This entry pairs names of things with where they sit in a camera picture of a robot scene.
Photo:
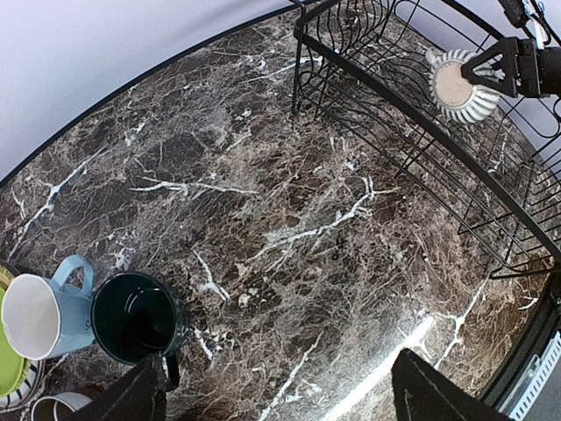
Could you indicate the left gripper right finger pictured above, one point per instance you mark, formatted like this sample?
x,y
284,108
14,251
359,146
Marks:
x,y
422,393

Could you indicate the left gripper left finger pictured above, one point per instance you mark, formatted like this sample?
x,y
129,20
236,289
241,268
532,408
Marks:
x,y
140,394

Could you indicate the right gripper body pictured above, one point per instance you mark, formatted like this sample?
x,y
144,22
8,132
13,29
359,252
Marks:
x,y
538,70

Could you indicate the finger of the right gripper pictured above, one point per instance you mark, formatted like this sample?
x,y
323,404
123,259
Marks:
x,y
506,87
503,55

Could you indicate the striped ceramic bowl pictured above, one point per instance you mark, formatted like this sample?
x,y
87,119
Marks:
x,y
452,94

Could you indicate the dark green cup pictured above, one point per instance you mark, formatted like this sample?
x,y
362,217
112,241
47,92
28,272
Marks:
x,y
135,316

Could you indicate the brown ceramic cup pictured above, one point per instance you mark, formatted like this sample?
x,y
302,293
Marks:
x,y
53,408

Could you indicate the white blue striped plate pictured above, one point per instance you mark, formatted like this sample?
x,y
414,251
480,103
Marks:
x,y
28,389

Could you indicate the light blue mug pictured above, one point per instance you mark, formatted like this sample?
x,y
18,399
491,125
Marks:
x,y
44,318

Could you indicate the lime green plastic plate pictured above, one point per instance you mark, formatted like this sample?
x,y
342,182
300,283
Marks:
x,y
14,367

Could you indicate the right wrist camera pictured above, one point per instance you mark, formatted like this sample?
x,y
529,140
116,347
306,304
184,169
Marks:
x,y
529,16

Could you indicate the white slotted cable duct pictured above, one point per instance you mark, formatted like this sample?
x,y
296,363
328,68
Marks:
x,y
536,396

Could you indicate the black wire dish rack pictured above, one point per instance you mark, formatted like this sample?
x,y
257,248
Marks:
x,y
500,179

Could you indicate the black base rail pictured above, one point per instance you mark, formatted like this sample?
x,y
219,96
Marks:
x,y
535,335

